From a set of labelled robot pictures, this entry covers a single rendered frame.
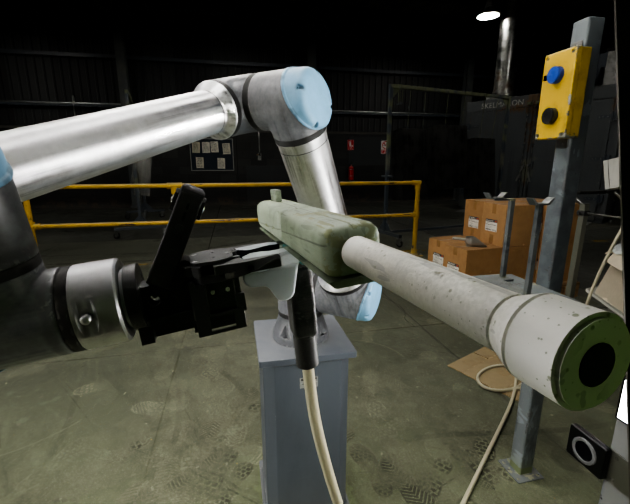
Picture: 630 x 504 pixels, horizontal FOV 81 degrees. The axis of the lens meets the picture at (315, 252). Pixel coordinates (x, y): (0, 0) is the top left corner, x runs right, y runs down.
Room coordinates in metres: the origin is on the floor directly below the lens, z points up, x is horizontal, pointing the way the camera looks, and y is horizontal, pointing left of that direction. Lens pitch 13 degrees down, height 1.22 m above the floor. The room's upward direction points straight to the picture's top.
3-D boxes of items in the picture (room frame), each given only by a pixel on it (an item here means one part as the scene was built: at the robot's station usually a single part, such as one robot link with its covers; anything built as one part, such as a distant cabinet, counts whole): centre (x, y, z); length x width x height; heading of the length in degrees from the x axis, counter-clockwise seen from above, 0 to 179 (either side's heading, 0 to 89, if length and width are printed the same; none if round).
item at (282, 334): (1.18, 0.05, 0.69); 0.19 x 0.19 x 0.10
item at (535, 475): (1.27, -0.84, 0.00); 0.12 x 0.12 x 0.01; 12
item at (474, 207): (3.62, -1.72, 0.69); 0.38 x 0.29 x 0.36; 104
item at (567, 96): (1.26, -0.78, 1.42); 0.12 x 0.06 x 0.26; 12
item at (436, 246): (3.52, -1.35, 0.32); 0.38 x 0.29 x 0.36; 111
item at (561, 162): (1.27, -0.84, 0.82); 0.06 x 0.06 x 1.64; 12
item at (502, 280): (1.23, -0.68, 0.95); 0.26 x 0.15 x 0.32; 12
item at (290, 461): (1.18, 0.05, 0.32); 0.31 x 0.31 x 0.64; 12
